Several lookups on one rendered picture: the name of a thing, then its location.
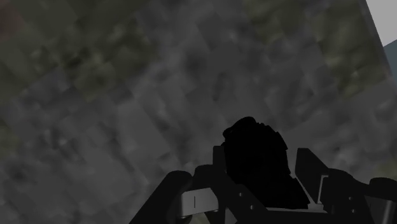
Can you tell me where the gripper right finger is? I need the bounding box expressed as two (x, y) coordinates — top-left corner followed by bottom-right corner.
(294, 147), (397, 224)

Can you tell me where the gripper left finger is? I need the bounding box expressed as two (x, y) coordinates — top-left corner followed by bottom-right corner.
(129, 144), (269, 224)

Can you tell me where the black lumpy object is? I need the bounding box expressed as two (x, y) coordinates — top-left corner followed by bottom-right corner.
(221, 116), (311, 209)

